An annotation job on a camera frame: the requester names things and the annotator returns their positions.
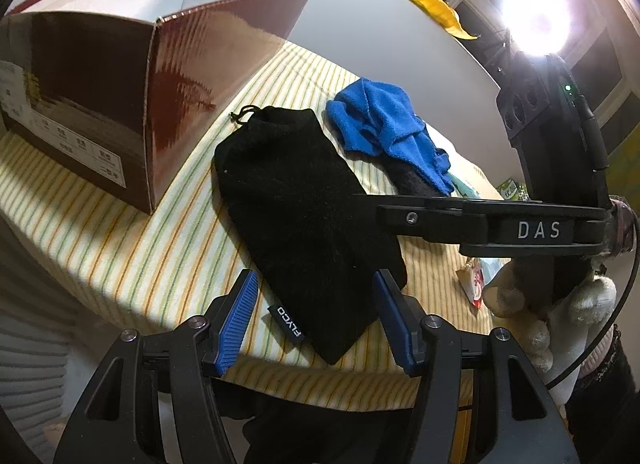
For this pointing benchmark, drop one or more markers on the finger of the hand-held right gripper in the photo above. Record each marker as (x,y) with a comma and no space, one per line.
(400,198)
(430,224)

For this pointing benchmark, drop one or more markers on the brown cardboard box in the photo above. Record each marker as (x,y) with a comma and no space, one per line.
(90,94)

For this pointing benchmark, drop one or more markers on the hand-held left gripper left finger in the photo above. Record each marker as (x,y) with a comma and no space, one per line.
(235,329)

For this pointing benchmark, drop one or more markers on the blue fleece cloth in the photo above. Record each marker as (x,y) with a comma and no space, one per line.
(385,114)

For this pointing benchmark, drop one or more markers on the person's right forearm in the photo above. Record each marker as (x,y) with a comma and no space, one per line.
(610,404)

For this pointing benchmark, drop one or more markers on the person's right hand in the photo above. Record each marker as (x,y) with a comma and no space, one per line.
(537,339)

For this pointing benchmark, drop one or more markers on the red white snack packet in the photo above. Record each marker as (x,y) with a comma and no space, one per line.
(472,286)

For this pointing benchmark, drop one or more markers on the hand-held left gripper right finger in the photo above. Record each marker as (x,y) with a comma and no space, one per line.
(395,324)

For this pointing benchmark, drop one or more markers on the black sock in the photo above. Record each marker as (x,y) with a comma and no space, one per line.
(410,177)

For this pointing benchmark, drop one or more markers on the yellow fruit plate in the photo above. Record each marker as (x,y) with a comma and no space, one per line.
(430,4)

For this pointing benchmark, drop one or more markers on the yellow striped blanket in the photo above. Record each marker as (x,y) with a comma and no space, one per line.
(150,254)

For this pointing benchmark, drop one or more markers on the green white packet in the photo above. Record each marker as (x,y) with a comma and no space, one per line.
(510,190)

